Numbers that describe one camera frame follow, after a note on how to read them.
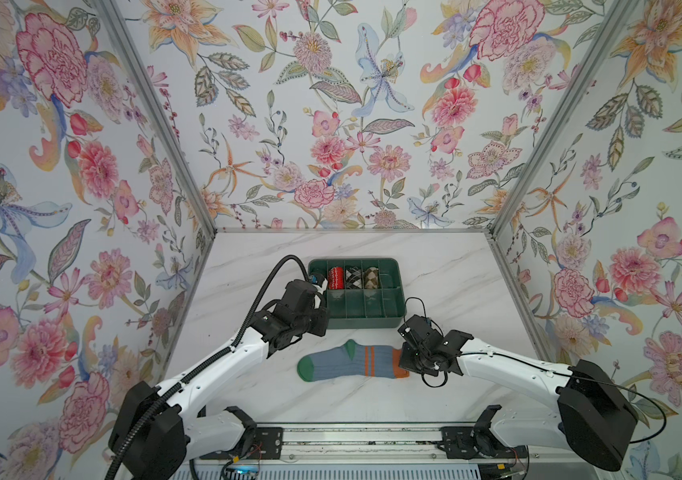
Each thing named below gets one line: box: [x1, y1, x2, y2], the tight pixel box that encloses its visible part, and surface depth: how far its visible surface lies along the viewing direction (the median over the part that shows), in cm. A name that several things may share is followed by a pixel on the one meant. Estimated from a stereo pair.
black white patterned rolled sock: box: [345, 266, 362, 289], surface depth 102 cm
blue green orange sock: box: [297, 339, 410, 382], surface depth 88 cm
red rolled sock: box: [328, 266, 345, 290], surface depth 102 cm
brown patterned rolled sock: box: [364, 267, 379, 289], surface depth 100 cm
